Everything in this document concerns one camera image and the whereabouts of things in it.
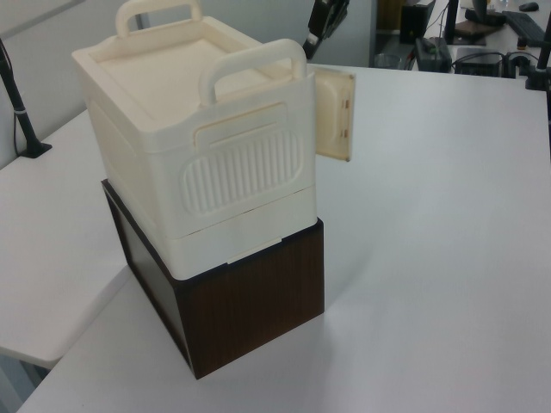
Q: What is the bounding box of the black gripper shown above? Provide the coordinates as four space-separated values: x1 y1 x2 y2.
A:
301 0 350 59

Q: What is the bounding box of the cream cabinet door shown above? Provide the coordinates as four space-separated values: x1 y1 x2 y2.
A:
306 64 357 163

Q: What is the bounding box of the cream plastic cabinet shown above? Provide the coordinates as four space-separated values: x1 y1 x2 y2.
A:
70 0 320 281

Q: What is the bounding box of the clear drinking glass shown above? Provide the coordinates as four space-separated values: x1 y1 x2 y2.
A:
373 52 404 69

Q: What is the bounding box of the black monitor stand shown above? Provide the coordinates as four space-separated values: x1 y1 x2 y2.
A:
443 0 461 45

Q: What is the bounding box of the black mini computer box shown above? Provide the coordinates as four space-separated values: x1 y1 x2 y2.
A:
450 46 505 77

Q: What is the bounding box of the black keyboard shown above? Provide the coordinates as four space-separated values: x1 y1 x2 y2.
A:
500 9 547 46

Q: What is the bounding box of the black clamp stand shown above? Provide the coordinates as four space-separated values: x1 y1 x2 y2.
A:
523 0 551 92

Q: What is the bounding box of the dark brown wooden drawer box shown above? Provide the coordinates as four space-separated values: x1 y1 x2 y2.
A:
100 179 325 381

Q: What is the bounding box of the black camera pole with clamp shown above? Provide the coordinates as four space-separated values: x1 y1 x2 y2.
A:
0 36 54 161

